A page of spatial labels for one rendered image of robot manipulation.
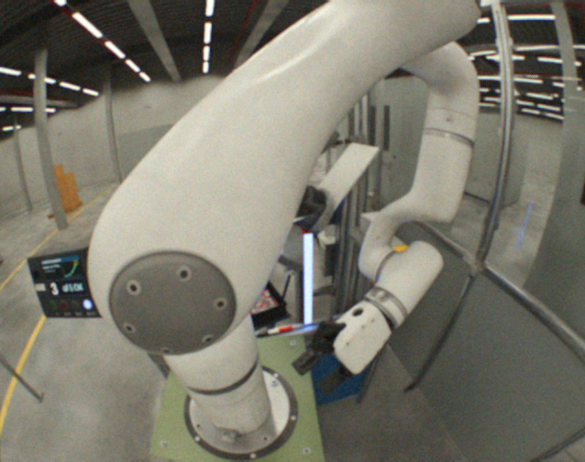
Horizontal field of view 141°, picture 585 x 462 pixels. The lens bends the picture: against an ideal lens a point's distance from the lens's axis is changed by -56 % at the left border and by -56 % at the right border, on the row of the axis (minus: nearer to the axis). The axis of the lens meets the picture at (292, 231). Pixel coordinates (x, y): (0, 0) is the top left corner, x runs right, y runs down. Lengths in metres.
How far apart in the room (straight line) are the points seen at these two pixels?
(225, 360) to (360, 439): 1.33
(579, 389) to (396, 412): 1.06
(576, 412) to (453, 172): 0.99
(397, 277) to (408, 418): 1.31
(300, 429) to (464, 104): 0.59
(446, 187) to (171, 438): 0.63
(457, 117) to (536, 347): 0.86
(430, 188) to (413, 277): 0.15
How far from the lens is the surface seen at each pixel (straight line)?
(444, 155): 0.38
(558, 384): 1.08
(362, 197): 1.50
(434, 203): 0.38
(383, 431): 1.57
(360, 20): 0.23
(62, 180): 8.75
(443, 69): 0.40
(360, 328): 0.38
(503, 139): 0.97
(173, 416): 0.52
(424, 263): 0.44
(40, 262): 0.79
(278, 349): 0.55
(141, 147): 8.15
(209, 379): 0.27
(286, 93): 0.17
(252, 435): 0.46
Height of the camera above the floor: 1.45
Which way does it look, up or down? 25 degrees down
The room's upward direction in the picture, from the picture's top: 2 degrees counter-clockwise
